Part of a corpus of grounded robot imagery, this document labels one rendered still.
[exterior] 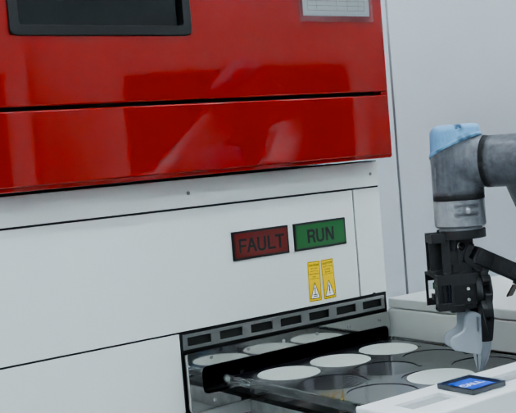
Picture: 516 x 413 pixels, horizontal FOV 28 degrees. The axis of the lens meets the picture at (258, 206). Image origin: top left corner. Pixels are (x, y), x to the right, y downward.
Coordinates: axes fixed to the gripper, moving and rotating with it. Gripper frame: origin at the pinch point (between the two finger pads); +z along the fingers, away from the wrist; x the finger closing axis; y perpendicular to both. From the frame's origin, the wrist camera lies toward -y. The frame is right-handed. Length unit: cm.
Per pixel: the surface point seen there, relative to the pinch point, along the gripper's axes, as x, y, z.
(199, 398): -15.6, 42.2, 4.8
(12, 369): -1, 69, -6
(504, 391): 35.4, 9.0, -4.5
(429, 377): 0.0, 8.5, 1.5
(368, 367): -11.3, 15.2, 1.6
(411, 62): -248, -57, -63
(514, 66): -279, -109, -61
